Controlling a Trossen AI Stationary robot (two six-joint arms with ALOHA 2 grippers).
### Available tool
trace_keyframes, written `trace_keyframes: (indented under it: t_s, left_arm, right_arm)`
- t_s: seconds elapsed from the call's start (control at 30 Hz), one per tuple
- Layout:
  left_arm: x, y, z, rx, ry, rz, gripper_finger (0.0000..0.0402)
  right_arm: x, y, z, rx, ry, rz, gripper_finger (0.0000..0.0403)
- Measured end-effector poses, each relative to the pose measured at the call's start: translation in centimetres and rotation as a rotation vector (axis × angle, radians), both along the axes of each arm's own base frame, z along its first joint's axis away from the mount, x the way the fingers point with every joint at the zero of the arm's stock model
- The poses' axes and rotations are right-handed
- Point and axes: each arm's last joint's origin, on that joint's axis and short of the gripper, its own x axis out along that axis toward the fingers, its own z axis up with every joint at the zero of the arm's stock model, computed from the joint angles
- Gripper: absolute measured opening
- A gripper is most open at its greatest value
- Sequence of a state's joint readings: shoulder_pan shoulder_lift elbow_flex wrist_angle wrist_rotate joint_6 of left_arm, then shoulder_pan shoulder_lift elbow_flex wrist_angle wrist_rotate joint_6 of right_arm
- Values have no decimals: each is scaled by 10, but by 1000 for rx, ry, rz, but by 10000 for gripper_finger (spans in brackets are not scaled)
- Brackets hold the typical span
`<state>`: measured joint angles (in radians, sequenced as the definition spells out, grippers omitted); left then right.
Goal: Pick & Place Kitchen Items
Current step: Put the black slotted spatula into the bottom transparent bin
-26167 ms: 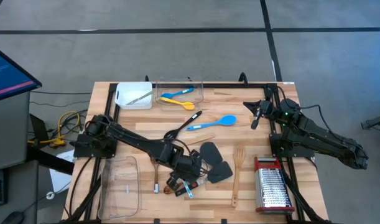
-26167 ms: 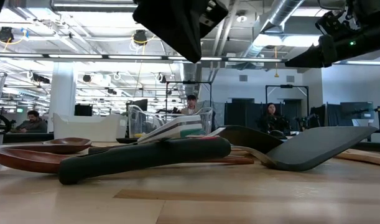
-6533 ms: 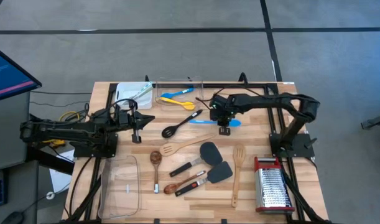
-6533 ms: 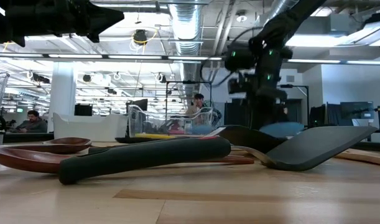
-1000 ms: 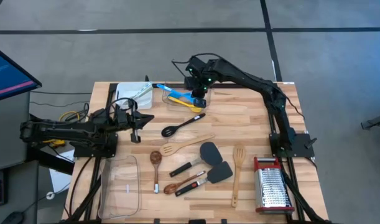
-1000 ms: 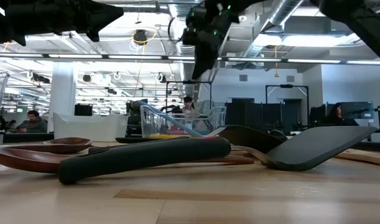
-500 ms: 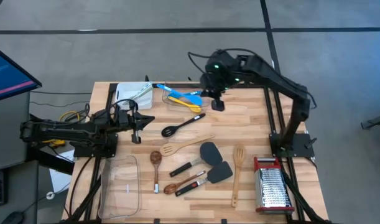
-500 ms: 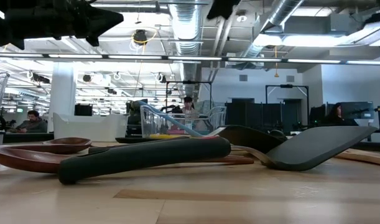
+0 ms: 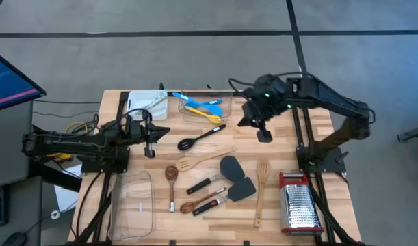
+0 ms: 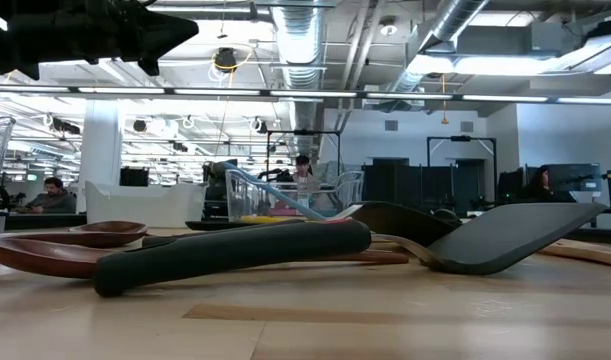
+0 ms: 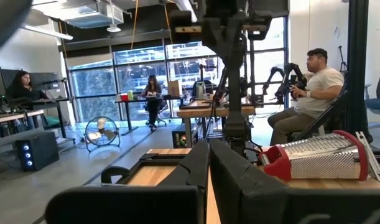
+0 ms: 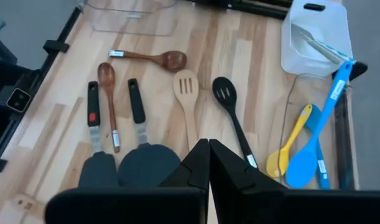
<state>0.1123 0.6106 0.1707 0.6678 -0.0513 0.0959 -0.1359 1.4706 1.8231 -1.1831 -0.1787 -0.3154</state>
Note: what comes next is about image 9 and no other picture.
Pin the white paper sheet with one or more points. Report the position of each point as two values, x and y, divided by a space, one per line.
66 198

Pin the yellow silicone spoon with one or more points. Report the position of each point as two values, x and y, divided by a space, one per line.
215 119

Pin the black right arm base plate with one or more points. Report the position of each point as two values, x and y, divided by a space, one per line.
332 167

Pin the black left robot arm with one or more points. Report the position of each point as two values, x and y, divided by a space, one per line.
65 147

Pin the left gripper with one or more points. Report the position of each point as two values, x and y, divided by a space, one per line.
140 131

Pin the black square turner red trim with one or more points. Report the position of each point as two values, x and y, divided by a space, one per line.
242 189

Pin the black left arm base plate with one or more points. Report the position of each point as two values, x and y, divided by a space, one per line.
92 167

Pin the black computer mouse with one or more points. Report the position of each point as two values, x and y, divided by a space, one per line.
13 240

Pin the white plastic bin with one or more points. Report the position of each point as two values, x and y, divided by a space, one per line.
140 99

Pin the dark wooden spoon silver tip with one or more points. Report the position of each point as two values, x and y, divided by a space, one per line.
171 172

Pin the reddish wooden spoon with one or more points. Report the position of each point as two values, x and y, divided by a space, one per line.
186 207

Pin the small black table bracket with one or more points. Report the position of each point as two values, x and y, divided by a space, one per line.
246 243
172 243

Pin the computer monitor blue screen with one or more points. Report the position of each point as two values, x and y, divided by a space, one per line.
10 82

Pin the clear plastic bin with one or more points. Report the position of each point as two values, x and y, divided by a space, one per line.
133 205
227 114

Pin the red steel box grater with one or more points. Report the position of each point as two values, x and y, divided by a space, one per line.
301 205

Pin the long blue silicone spatula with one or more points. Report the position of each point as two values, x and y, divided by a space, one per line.
213 109

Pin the black aluminium table frame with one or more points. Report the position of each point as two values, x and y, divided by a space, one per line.
295 130

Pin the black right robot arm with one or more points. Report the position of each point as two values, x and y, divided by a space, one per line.
332 97

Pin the black slotted spoon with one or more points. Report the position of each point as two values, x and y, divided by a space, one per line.
184 144

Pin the bamboo fork spatula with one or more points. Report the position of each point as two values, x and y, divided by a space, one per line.
260 201

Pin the black round-head turner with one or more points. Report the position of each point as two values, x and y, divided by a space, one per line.
232 168

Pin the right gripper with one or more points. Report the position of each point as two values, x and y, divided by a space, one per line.
268 97

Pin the light wooden slotted spatula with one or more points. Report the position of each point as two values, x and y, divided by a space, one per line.
184 164

